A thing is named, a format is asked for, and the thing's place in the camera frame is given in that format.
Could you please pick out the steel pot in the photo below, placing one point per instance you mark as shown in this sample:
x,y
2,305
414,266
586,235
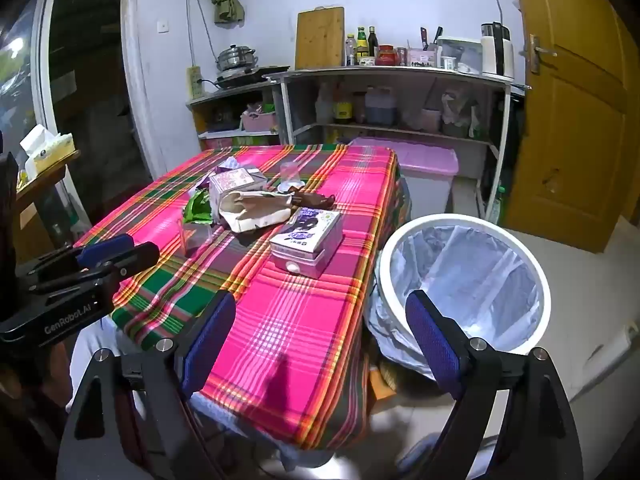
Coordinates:
x,y
235,57

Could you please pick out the purple plastic jug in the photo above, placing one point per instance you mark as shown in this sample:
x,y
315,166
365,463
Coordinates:
x,y
380,107

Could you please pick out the wooden cutting board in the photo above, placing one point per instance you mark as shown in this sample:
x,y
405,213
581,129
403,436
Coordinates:
x,y
320,40

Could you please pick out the dark sauce bottle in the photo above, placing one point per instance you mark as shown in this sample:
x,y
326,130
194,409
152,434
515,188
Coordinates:
x,y
373,42

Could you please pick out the green wrapper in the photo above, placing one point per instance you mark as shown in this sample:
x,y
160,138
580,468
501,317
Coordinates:
x,y
197,210

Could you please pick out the yellow wooden door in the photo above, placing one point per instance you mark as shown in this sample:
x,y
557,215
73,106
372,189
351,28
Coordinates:
x,y
575,135

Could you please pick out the tissue box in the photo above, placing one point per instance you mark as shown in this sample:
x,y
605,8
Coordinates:
x,y
47,152

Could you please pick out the white lined waste bin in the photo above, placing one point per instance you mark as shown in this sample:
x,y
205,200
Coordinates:
x,y
480,280

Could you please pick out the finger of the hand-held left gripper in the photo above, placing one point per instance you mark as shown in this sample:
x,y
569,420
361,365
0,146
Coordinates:
x,y
140,256
105,250

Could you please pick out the dark brown wrapper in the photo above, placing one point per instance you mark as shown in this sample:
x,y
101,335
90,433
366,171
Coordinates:
x,y
315,201

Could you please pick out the beige power strip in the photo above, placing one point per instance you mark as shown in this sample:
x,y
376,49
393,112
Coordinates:
x,y
194,82

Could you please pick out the white wall switch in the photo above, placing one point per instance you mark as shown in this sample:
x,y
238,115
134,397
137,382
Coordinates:
x,y
163,25

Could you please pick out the small clear seasoning bottle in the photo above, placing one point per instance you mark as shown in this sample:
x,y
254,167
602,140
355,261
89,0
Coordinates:
x,y
351,52

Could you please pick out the brown paper bag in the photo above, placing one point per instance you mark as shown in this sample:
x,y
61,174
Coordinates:
x,y
255,210

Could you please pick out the kitchen knife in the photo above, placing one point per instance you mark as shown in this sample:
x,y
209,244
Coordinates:
x,y
423,37
437,35

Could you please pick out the small wooden shelf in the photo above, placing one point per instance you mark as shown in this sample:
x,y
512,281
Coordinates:
x,y
225,94

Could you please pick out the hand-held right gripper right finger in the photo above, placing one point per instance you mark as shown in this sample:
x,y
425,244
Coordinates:
x,y
432,340

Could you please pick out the pink bucket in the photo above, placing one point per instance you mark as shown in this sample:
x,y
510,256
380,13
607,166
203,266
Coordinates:
x,y
430,120

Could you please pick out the pink plaid tablecloth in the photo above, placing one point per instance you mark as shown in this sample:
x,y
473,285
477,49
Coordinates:
x,y
300,320

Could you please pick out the clear plastic bottle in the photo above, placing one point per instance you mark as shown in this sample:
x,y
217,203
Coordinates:
x,y
325,105

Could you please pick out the white kitchen shelf unit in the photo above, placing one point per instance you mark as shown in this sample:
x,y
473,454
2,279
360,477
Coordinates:
x,y
390,72

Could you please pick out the clear plastic cup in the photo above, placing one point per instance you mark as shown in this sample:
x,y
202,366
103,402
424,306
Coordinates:
x,y
291,172
197,237

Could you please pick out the purple printed carton box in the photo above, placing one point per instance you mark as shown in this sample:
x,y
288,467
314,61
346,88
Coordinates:
x,y
307,242

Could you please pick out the crumpled plastic bag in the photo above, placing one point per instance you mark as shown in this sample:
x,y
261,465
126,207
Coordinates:
x,y
457,107

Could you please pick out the pale pink carton box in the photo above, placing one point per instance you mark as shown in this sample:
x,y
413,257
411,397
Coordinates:
x,y
232,180

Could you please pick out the yellow cap sauce bottle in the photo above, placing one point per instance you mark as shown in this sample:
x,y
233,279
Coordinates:
x,y
362,45

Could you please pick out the pink lidded storage bin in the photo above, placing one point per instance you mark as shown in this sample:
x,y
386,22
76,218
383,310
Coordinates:
x,y
415,160

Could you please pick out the white electric kettle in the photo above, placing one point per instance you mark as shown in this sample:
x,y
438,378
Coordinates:
x,y
495,52

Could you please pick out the pink knife holder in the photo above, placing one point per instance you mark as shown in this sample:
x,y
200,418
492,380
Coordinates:
x,y
422,56

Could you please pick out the wooden side table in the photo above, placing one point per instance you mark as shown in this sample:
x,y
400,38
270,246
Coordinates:
x,y
35,195

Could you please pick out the green bottle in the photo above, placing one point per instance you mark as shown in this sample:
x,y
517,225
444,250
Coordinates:
x,y
500,205

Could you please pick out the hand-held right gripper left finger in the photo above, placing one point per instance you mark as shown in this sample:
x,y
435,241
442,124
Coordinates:
x,y
212,340

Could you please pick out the white cup lid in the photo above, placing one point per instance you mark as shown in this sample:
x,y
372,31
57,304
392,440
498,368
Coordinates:
x,y
286,188

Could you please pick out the yellow oil bottle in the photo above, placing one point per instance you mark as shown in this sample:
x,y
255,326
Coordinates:
x,y
337,136

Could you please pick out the black cooktop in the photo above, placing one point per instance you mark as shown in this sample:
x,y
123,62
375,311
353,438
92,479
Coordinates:
x,y
250,75

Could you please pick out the yellow label bottle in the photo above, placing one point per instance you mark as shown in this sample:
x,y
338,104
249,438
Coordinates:
x,y
343,109

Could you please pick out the pink basket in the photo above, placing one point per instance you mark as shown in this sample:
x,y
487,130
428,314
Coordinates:
x,y
260,121

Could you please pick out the white box appliance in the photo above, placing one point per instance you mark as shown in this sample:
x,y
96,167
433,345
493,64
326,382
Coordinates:
x,y
460,52

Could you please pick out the glass door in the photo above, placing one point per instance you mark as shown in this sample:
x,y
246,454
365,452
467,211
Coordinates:
x,y
15,85

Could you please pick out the red jar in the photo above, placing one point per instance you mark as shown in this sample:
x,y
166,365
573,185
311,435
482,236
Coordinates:
x,y
386,56

